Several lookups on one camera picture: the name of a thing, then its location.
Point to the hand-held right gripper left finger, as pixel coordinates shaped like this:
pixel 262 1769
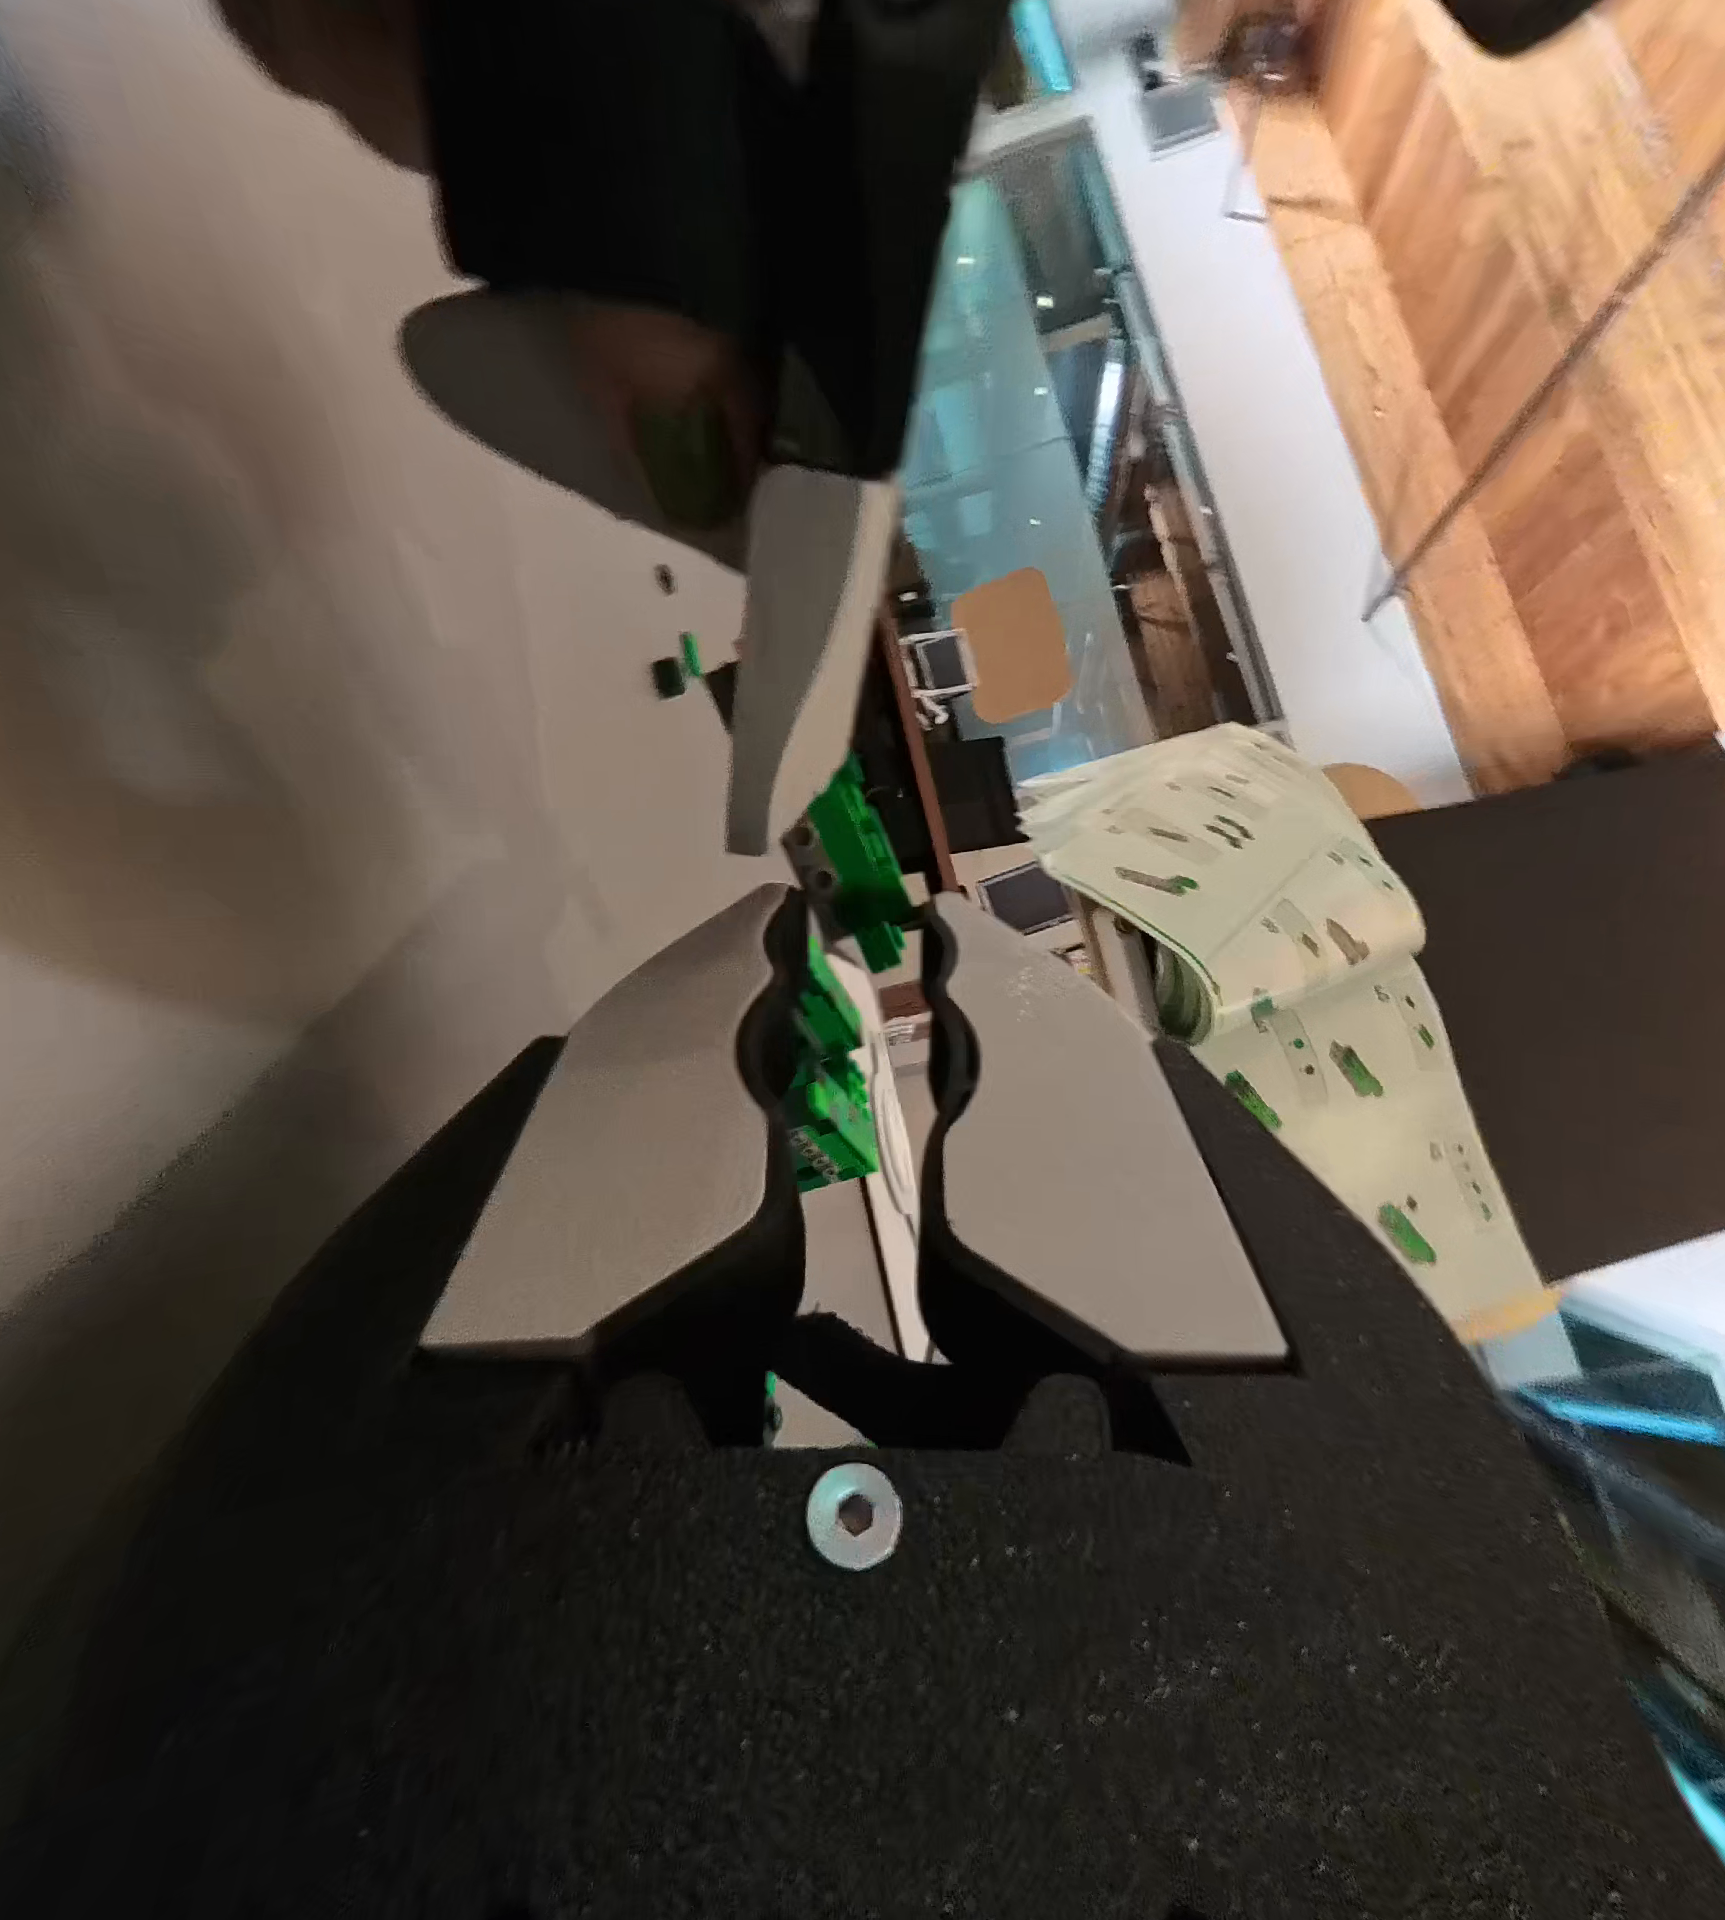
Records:
pixel 622 1140

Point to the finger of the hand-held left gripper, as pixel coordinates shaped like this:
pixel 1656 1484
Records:
pixel 809 631

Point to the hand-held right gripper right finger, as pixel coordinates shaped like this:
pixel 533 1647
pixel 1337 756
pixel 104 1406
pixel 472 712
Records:
pixel 1087 1184

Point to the blocky green brick assembly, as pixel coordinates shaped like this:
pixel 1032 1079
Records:
pixel 829 1102

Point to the long green brick assembly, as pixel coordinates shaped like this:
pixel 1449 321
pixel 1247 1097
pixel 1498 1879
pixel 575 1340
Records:
pixel 863 854

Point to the person's left hand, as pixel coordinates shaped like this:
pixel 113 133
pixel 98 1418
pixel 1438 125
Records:
pixel 667 404

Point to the tan chair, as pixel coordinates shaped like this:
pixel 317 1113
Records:
pixel 1013 644

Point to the glass partition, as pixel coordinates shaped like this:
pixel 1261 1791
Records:
pixel 1013 375

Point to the pale green instruction booklet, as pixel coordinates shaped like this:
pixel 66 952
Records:
pixel 1250 854

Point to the black panel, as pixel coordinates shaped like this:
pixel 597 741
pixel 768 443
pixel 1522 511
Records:
pixel 1596 1021

